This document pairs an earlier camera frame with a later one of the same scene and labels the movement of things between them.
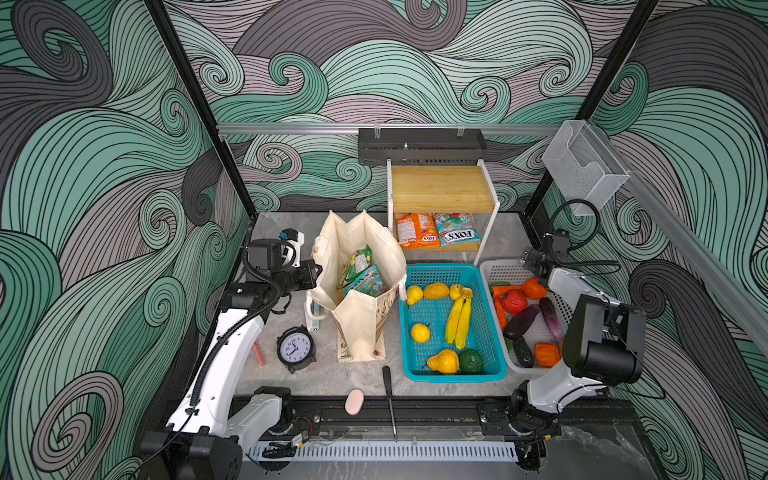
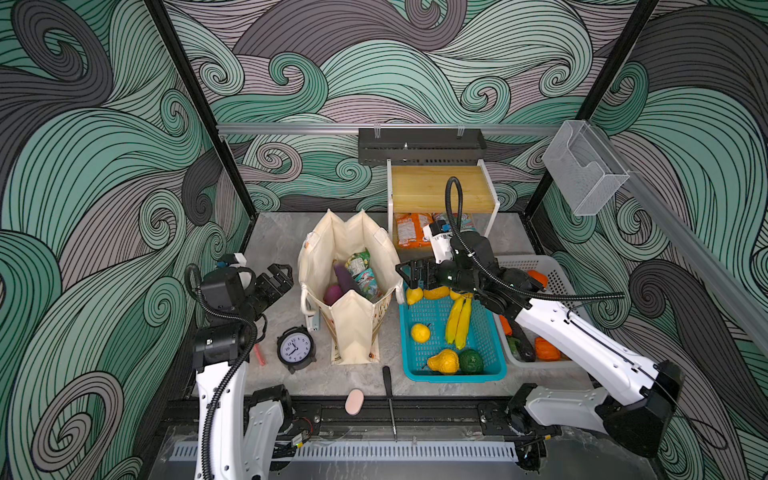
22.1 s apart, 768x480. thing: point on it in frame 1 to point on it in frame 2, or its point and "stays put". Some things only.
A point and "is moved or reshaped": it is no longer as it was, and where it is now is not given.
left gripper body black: [297, 279] to [258, 297]
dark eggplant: [514, 329] stays put
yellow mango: [436, 290] stays put
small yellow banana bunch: [459, 319] stays put
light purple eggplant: [552, 319] is moved or reshaped
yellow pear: [445, 362] stays put
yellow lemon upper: [414, 294] stays put
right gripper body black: [533, 259] to [453, 274]
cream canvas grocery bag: [360, 320] stays put
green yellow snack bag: [357, 262] stays put
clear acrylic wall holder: [583, 168] stays put
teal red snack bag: [369, 283] is moved or reshaped
